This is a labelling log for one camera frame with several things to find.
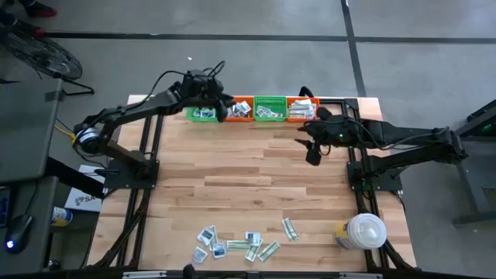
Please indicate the white wipe packet dark label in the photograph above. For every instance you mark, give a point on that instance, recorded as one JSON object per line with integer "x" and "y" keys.
{"x": 197, "y": 113}
{"x": 209, "y": 113}
{"x": 199, "y": 254}
{"x": 219, "y": 250}
{"x": 245, "y": 107}
{"x": 206, "y": 235}
{"x": 233, "y": 112}
{"x": 253, "y": 237}

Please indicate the grey desk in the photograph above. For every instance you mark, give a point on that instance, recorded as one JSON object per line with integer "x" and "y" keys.
{"x": 23, "y": 128}

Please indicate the person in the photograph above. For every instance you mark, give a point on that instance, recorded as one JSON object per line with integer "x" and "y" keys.
{"x": 40, "y": 11}

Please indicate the white red-print packet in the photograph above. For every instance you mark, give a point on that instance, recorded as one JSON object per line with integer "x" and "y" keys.
{"x": 276, "y": 114}
{"x": 263, "y": 111}

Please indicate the black computer mouse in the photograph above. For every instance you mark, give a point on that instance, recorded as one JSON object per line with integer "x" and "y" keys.
{"x": 19, "y": 230}

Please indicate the green plastic basket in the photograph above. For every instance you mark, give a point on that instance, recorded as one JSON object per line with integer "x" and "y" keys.
{"x": 193, "y": 116}
{"x": 279, "y": 102}

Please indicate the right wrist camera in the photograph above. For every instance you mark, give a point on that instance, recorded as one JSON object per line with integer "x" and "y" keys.
{"x": 313, "y": 157}

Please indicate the green striped bandage wrapper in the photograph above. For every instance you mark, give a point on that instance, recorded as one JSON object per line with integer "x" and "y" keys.
{"x": 238, "y": 244}
{"x": 269, "y": 251}
{"x": 302, "y": 104}
{"x": 290, "y": 229}
{"x": 214, "y": 237}
{"x": 252, "y": 252}
{"x": 302, "y": 113}

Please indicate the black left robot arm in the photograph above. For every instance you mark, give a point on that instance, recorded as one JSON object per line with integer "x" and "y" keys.
{"x": 128, "y": 112}

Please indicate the yellow power plug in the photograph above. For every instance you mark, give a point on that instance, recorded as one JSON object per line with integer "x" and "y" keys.
{"x": 69, "y": 133}

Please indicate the blue yellow can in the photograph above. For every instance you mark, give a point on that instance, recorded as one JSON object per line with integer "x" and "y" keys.
{"x": 62, "y": 217}

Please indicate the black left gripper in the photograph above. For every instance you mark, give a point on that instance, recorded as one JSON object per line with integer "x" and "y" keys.
{"x": 199, "y": 89}

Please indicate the white printed paper sheet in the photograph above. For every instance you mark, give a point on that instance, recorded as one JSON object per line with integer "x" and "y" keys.
{"x": 83, "y": 195}

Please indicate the white wipes canister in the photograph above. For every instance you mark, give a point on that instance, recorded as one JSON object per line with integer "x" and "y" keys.
{"x": 362, "y": 231}

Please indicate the black floor fan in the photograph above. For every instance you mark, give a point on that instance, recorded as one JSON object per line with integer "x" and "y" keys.
{"x": 38, "y": 54}

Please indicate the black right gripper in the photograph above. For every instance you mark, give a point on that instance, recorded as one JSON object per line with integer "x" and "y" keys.
{"x": 329, "y": 131}

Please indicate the black metal beam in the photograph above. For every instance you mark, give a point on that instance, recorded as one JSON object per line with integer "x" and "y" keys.
{"x": 73, "y": 176}

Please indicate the orange plastic basket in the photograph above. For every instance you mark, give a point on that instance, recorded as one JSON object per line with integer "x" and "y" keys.
{"x": 248, "y": 118}
{"x": 294, "y": 119}

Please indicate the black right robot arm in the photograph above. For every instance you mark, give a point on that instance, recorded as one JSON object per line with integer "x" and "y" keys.
{"x": 407, "y": 135}

